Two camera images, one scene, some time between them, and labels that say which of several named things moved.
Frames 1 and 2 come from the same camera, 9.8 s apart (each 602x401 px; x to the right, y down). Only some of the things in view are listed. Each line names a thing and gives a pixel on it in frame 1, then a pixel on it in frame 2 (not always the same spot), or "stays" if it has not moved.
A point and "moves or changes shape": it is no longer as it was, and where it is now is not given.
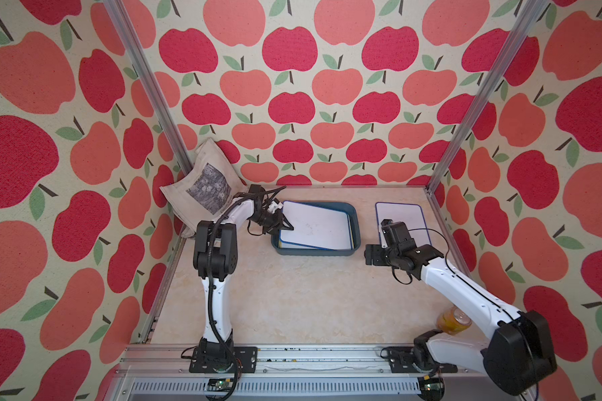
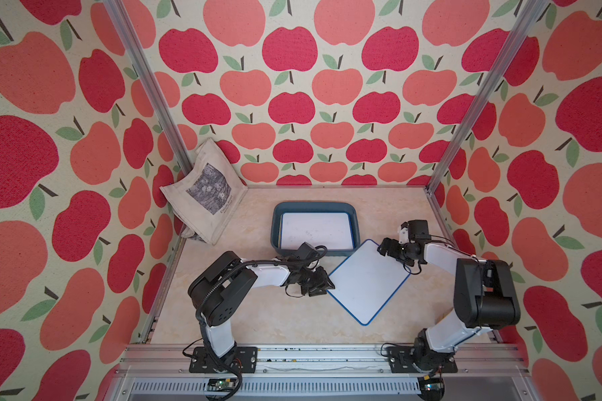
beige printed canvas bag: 203,193 stays
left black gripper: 278,224 to 322,283
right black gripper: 372,254 stays
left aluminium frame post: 124,23 stays
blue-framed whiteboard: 316,226 moves or changes shape
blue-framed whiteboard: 411,214 to 366,281
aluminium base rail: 287,373 stays
